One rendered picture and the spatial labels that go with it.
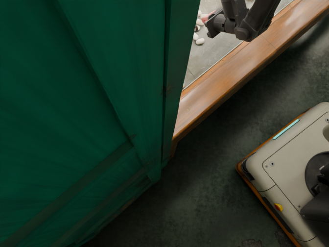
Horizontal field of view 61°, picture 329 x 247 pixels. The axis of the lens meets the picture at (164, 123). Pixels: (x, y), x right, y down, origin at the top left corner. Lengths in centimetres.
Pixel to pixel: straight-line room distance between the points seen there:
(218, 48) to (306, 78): 108
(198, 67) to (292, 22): 42
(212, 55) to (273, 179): 74
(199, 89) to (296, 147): 76
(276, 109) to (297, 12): 81
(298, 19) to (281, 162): 70
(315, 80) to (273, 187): 89
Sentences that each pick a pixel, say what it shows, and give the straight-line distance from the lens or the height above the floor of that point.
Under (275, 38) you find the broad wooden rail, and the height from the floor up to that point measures 76.
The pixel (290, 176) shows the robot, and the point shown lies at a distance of 159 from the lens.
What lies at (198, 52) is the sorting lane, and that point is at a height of 74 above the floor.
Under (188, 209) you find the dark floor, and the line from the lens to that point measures 173.
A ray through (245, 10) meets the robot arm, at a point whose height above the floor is 99.
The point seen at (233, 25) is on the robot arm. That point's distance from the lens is 96.
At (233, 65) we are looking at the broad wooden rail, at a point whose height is 76.
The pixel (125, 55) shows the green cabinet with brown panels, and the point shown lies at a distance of 19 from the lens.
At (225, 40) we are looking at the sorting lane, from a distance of 118.
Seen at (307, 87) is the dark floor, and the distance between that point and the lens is 210.
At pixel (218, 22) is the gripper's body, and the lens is 101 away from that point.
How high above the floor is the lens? 172
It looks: 75 degrees down
